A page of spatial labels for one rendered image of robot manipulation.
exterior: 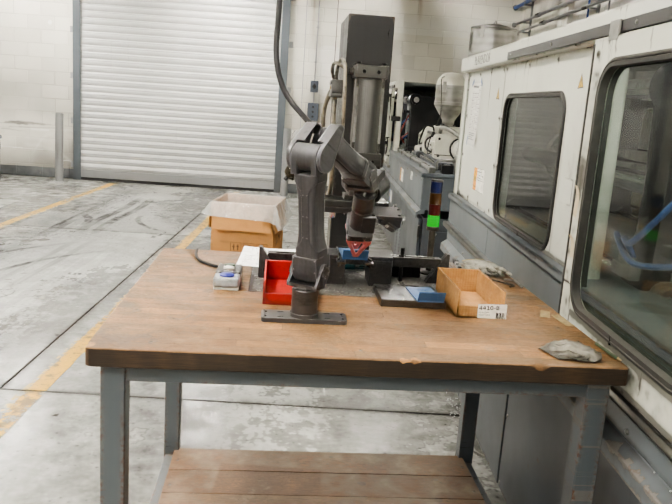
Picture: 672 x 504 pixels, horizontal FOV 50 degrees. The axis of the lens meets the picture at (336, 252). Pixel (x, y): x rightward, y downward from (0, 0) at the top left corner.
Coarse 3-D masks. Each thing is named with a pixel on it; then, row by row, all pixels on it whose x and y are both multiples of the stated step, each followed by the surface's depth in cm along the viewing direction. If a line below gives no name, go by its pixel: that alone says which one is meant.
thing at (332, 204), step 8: (344, 184) 213; (344, 192) 205; (352, 192) 198; (328, 200) 199; (336, 200) 199; (344, 200) 200; (352, 200) 201; (384, 200) 206; (328, 208) 200; (336, 208) 200; (344, 208) 200
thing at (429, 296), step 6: (408, 288) 195; (414, 288) 196; (420, 288) 196; (426, 288) 197; (414, 294) 189; (420, 294) 182; (426, 294) 182; (432, 294) 183; (438, 294) 183; (444, 294) 183; (420, 300) 184; (426, 300) 184; (432, 300) 184; (438, 300) 184
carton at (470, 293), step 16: (448, 272) 203; (464, 272) 203; (480, 272) 201; (448, 288) 189; (464, 288) 204; (480, 288) 200; (496, 288) 186; (448, 304) 188; (464, 304) 190; (480, 304) 180; (496, 304) 180
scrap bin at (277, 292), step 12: (276, 264) 202; (288, 264) 203; (264, 276) 183; (276, 276) 203; (288, 276) 203; (264, 288) 178; (276, 288) 193; (288, 288) 194; (264, 300) 179; (276, 300) 179; (288, 300) 179
